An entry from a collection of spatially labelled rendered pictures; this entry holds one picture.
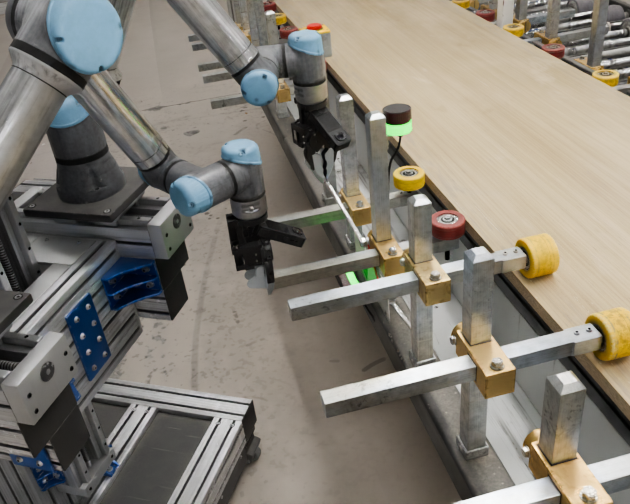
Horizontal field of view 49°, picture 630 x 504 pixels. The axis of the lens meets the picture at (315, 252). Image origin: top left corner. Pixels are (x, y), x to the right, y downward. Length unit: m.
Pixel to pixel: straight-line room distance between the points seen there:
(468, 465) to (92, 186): 0.96
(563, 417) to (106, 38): 0.82
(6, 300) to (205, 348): 1.48
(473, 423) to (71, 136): 0.98
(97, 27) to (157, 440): 1.35
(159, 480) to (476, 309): 1.20
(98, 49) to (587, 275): 0.97
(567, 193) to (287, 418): 1.21
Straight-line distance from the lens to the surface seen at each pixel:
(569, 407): 0.93
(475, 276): 1.06
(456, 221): 1.59
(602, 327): 1.22
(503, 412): 1.53
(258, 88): 1.45
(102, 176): 1.59
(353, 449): 2.28
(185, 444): 2.11
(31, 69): 1.10
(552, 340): 1.19
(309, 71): 1.59
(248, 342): 2.71
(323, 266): 1.53
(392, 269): 1.55
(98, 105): 1.30
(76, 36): 1.08
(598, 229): 1.60
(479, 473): 1.32
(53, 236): 1.70
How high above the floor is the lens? 1.73
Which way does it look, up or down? 33 degrees down
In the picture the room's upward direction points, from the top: 7 degrees counter-clockwise
